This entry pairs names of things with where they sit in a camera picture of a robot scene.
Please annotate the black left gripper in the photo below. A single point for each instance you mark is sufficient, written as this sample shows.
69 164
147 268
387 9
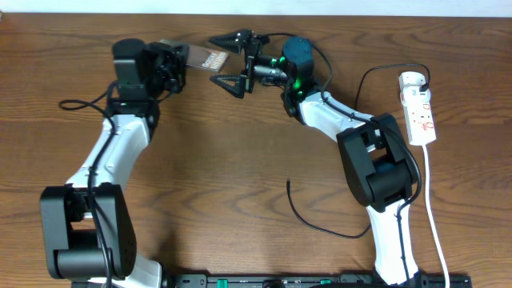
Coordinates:
174 58

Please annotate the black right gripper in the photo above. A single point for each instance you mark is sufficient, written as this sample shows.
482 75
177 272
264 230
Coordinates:
253 46

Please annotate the Samsung Galaxy smartphone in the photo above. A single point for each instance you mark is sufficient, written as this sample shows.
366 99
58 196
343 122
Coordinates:
203 58

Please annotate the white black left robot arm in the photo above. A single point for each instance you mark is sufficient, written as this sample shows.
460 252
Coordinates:
88 235

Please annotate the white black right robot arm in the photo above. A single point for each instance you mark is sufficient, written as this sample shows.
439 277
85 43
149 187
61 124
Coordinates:
380 171

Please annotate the white power strip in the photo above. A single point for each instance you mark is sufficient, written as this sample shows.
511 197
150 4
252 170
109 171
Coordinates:
417 108

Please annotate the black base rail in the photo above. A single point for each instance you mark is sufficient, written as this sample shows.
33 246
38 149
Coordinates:
294 281

